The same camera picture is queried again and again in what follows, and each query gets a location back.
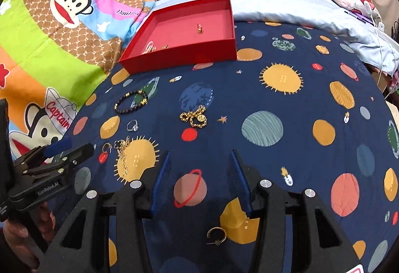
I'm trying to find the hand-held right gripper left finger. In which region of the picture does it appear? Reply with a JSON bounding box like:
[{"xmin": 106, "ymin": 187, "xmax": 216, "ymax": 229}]
[{"xmin": 37, "ymin": 150, "xmax": 172, "ymax": 273}]

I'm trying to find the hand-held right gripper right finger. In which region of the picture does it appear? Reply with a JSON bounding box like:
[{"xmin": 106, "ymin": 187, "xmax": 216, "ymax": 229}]
[{"xmin": 230, "ymin": 149, "xmax": 363, "ymax": 273}]

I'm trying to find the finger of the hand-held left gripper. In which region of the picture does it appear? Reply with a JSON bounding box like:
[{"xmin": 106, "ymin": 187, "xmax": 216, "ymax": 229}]
[
  {"xmin": 24, "ymin": 143, "xmax": 95, "ymax": 182},
  {"xmin": 12, "ymin": 137, "xmax": 73, "ymax": 168}
]

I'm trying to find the gold twisted hoop earring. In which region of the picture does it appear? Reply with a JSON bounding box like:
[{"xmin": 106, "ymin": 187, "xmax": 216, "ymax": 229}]
[{"xmin": 206, "ymin": 226, "xmax": 227, "ymax": 245}]

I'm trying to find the red jewelry tray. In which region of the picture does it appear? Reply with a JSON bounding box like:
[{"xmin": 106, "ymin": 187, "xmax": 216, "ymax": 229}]
[{"xmin": 118, "ymin": 0, "xmax": 237, "ymax": 74}]

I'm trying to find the person's left hand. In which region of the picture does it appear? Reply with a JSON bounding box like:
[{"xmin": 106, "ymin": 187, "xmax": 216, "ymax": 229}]
[{"xmin": 1, "ymin": 202, "xmax": 57, "ymax": 269}]

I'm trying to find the navy planet printed blanket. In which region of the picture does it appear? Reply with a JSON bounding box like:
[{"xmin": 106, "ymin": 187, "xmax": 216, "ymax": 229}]
[{"xmin": 50, "ymin": 21, "xmax": 399, "ymax": 273}]

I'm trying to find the colourful monkey printed blanket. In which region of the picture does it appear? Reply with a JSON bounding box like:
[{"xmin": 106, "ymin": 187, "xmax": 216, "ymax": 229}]
[{"xmin": 0, "ymin": 0, "xmax": 156, "ymax": 168}]

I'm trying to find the light blue quilt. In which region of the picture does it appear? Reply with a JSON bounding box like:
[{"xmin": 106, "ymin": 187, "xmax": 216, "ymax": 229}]
[{"xmin": 150, "ymin": 0, "xmax": 399, "ymax": 74}]

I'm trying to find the purple flat object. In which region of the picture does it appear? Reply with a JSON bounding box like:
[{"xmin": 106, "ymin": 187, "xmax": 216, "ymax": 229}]
[{"xmin": 344, "ymin": 8, "xmax": 375, "ymax": 24}]

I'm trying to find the thin gold necklace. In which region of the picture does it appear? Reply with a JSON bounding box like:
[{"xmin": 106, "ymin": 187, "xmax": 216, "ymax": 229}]
[{"xmin": 114, "ymin": 136, "xmax": 133, "ymax": 178}]

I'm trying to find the gold chain bracelet with coin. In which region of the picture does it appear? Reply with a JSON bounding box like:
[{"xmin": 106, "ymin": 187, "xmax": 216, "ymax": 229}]
[{"xmin": 179, "ymin": 105, "xmax": 208, "ymax": 129}]

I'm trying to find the black beaded bracelet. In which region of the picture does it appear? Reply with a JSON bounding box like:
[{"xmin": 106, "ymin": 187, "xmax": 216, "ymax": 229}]
[{"xmin": 114, "ymin": 90, "xmax": 149, "ymax": 115}]

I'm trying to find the white cable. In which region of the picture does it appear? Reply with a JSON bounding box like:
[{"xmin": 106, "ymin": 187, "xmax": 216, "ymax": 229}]
[{"xmin": 349, "ymin": 0, "xmax": 399, "ymax": 99}]

